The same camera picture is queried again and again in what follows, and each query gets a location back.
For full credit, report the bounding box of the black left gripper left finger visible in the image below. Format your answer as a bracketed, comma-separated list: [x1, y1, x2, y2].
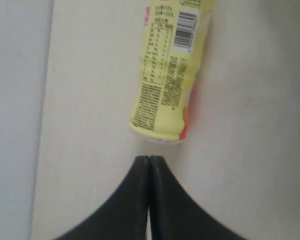
[57, 156, 150, 240]

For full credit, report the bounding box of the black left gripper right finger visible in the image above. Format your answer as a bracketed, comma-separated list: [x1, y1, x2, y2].
[148, 155, 243, 240]

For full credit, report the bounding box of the yellow label bottle red cap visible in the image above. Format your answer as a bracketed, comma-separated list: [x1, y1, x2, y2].
[129, 0, 214, 143]

